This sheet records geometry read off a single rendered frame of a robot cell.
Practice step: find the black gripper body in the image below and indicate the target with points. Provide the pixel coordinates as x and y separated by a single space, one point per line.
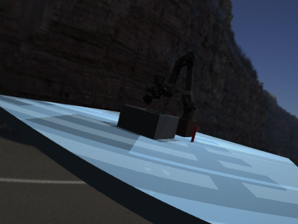
148 99

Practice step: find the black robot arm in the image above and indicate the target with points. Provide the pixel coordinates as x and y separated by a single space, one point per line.
159 87

